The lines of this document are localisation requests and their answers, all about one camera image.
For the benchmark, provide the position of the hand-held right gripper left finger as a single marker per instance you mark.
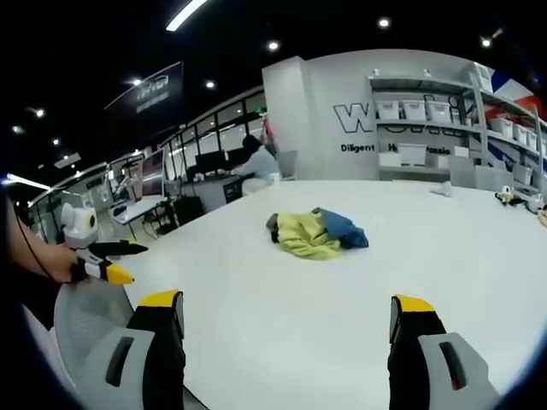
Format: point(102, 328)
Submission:
point(158, 363)

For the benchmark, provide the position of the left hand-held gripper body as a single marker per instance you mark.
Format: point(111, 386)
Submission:
point(79, 226)

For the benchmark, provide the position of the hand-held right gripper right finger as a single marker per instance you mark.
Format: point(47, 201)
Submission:
point(410, 367)

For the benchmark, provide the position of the yellow and blue garment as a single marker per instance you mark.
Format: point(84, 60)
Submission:
point(307, 237)

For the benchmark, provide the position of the person's left hand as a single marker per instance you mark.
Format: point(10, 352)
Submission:
point(60, 262)

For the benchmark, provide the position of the grey mesh office chair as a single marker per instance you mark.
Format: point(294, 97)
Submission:
point(92, 309)

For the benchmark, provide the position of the white desk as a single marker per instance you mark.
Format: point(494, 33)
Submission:
point(134, 209)

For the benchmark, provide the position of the silver framed monitor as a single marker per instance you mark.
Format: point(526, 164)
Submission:
point(153, 175)

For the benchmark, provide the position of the dark office desk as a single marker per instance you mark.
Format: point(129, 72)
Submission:
point(205, 188)

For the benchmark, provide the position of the black monitor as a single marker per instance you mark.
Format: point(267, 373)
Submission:
point(213, 160)

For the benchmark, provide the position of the dark hanging sign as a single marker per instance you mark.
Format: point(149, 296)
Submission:
point(149, 87)

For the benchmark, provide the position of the small white object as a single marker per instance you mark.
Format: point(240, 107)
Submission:
point(443, 189)

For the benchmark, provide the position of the hand-held gripper on table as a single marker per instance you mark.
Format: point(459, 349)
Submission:
point(508, 195)

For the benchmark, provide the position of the long ceiling light strip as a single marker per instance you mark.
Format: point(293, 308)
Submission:
point(186, 15)

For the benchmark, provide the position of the grey metal shelving unit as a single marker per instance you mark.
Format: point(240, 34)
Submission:
point(478, 124)

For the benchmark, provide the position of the round ceiling spot lights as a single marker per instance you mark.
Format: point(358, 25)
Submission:
point(273, 45)

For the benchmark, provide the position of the row of white storage boxes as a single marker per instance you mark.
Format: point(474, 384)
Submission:
point(427, 110)

